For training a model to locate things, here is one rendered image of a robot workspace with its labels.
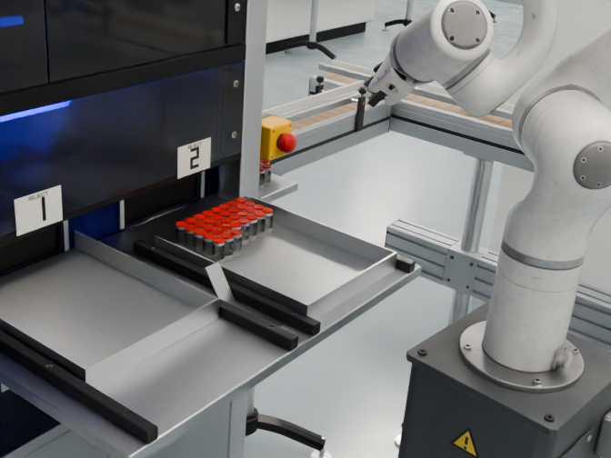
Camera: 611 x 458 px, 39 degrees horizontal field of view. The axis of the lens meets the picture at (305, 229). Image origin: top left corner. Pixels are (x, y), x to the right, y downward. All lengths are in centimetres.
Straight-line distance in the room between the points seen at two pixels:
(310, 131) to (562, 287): 95
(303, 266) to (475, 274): 98
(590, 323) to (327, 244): 94
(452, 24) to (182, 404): 60
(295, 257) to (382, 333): 152
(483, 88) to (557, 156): 13
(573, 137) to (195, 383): 59
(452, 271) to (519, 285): 118
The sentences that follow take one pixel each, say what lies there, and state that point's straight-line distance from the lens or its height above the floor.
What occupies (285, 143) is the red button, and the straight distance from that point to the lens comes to 173.
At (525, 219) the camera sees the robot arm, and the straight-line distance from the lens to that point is 122.
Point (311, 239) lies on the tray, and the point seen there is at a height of 88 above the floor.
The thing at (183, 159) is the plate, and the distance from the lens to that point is 156.
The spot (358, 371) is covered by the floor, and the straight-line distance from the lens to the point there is 281.
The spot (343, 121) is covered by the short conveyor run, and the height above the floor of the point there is 92.
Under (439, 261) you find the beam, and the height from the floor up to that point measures 50.
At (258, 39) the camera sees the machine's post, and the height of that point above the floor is 121.
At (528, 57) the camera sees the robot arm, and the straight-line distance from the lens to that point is 112.
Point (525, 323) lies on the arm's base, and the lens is 128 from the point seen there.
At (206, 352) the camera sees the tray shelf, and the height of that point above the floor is 88.
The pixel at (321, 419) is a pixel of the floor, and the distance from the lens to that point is 259.
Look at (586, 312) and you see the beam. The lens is 231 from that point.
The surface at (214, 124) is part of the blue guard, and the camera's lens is 160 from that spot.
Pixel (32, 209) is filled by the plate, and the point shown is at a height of 103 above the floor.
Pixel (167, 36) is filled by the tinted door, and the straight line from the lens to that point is 148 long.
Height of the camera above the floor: 158
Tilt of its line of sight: 25 degrees down
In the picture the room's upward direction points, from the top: 5 degrees clockwise
